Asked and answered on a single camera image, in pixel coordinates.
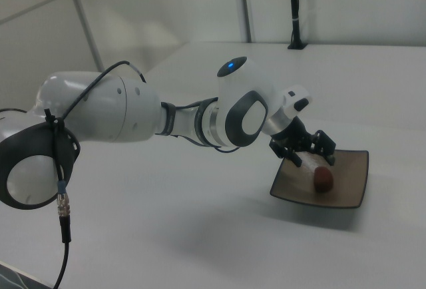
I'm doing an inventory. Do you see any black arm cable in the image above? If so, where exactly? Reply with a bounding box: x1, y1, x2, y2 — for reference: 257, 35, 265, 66
0, 60, 241, 289

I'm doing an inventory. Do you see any small red-brown food item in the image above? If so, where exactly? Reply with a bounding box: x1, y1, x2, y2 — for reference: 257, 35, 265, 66
312, 166, 335, 193

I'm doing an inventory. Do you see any dark grey object corner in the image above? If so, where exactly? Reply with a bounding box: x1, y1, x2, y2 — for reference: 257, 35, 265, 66
0, 261, 46, 289

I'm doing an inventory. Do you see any grey metal partition post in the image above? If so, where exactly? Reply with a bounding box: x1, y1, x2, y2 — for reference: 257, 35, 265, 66
237, 0, 254, 43
62, 0, 105, 73

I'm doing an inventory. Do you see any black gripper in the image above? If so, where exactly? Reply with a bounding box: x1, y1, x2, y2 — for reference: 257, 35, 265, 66
268, 118, 337, 170

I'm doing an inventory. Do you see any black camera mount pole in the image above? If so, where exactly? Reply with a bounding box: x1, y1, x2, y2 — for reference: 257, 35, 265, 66
287, 0, 308, 51

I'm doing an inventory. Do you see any dark square ceramic plate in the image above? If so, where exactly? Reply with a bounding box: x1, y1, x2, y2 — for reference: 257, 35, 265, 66
269, 148, 370, 210

